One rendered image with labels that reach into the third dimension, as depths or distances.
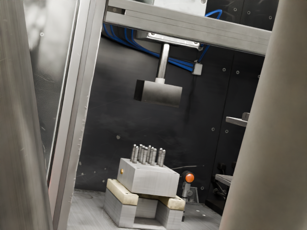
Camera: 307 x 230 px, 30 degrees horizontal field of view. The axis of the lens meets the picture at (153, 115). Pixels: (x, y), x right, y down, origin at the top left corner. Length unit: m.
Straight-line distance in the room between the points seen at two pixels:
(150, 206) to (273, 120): 0.95
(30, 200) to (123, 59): 1.17
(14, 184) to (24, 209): 0.02
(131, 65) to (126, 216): 0.45
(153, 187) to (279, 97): 0.88
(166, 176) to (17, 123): 0.92
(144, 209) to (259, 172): 0.92
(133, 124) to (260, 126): 1.15
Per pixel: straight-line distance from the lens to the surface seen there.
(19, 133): 0.26
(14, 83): 0.25
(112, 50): 1.43
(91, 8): 0.99
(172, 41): 1.19
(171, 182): 1.17
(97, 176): 1.45
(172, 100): 1.21
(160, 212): 1.22
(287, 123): 0.30
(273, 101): 0.30
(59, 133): 0.98
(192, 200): 1.51
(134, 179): 1.15
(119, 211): 1.15
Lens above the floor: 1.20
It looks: 3 degrees down
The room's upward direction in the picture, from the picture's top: 10 degrees clockwise
